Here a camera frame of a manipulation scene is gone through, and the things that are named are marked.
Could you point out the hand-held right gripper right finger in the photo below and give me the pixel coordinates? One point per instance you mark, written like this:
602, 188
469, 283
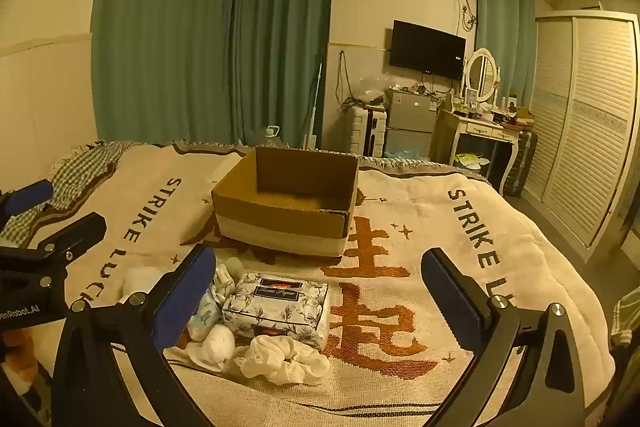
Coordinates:
452, 302

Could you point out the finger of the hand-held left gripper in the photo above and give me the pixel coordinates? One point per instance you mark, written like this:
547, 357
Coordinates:
31, 199
75, 235

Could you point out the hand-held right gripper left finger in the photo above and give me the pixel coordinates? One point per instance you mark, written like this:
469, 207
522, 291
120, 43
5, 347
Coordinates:
184, 299

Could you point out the blue and white sock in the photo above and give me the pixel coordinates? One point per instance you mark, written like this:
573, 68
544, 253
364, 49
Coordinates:
207, 314

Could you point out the white sock pair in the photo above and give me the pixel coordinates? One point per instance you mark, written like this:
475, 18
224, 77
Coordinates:
226, 279

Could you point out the floral tissue pack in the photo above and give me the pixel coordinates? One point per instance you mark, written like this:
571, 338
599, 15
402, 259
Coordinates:
277, 307

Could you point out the white scrunchie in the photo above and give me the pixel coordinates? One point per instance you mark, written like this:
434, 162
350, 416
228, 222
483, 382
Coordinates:
282, 359

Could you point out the brown cardboard box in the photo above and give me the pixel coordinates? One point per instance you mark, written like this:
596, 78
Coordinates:
280, 219

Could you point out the green checkered cloth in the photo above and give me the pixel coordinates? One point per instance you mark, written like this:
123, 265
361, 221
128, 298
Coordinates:
85, 169

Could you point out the orange plush toy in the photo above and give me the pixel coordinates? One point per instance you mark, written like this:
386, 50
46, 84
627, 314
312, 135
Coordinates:
20, 354

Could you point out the beige printed blanket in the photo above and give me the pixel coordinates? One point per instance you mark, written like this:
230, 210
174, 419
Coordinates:
400, 387

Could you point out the blue plastic bag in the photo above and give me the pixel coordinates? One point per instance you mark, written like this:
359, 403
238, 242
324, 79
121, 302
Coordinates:
406, 155

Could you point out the dark ribbed suitcase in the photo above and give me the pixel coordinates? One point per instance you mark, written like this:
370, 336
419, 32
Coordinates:
522, 164

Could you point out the striped green cloth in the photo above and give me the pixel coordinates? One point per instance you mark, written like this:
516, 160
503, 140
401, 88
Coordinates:
626, 317

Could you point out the white dressing table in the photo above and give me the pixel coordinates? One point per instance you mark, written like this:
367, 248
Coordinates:
475, 127

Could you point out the silver small fridge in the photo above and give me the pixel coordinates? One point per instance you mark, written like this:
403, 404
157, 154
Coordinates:
410, 122

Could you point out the wide green curtain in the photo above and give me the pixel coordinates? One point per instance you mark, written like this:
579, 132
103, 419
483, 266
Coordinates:
160, 32

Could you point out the white mop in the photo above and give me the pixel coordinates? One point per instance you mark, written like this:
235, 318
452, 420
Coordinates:
312, 132

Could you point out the white louvered wardrobe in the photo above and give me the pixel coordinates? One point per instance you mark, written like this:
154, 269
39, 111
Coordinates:
585, 122

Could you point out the clear plastic bag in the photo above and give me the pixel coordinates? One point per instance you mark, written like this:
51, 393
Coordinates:
371, 88

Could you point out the white oval mirror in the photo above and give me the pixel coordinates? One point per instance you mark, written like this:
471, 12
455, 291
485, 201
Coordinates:
481, 74

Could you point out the narrow green curtain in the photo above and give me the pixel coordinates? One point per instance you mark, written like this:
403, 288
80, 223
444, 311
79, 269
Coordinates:
282, 42

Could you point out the green curtain beside wardrobe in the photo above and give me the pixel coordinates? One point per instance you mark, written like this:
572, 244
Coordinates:
505, 22

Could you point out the black wall television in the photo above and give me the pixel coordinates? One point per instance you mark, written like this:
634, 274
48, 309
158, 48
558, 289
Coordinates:
427, 49

